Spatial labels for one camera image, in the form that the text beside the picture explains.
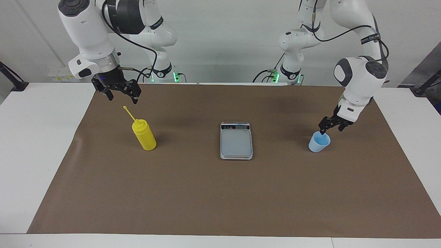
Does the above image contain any light blue plastic cup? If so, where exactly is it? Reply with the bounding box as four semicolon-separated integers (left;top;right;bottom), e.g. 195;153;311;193
308;132;331;153

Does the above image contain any yellow squeeze bottle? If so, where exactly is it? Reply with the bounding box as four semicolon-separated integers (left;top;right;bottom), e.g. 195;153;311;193
123;106;157;151

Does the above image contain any silver digital kitchen scale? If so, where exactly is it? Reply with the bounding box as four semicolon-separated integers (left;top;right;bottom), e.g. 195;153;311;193
220;122;253;160

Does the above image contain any white power strip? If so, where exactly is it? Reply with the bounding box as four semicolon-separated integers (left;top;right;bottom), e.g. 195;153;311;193
48;65;75;83

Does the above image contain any dark grey panel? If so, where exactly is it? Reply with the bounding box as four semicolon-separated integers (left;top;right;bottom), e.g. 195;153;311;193
398;41;441;116

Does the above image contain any brown paper table mat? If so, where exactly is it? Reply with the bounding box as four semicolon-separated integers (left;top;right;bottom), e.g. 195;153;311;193
27;84;441;239

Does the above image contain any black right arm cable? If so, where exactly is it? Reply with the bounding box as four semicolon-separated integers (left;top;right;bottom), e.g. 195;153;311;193
101;0;158;82

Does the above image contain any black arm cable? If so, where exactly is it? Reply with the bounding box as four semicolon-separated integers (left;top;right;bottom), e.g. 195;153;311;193
101;0;158;82
299;0;390;63

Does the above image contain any black base cable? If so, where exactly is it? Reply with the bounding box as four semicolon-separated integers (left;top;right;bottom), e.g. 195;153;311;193
252;52;287;83

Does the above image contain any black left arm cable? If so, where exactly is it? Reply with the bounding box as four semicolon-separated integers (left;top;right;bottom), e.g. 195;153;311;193
299;0;390;63

